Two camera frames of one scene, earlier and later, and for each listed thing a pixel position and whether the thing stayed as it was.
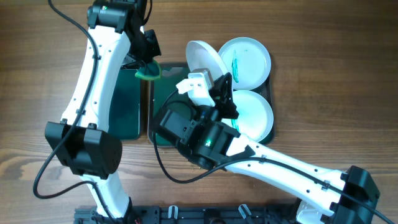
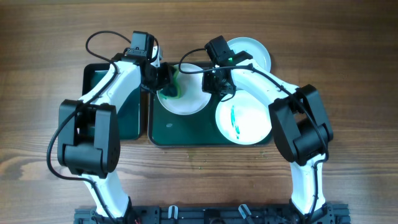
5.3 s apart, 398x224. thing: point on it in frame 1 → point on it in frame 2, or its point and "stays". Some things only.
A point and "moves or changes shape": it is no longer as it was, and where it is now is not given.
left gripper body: [148, 50] → [166, 78]
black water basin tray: [124, 113] stays
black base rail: [173, 214] stays
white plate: [200, 56] moves or changes shape
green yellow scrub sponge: [150, 71] moves or changes shape
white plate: [255, 119] stays
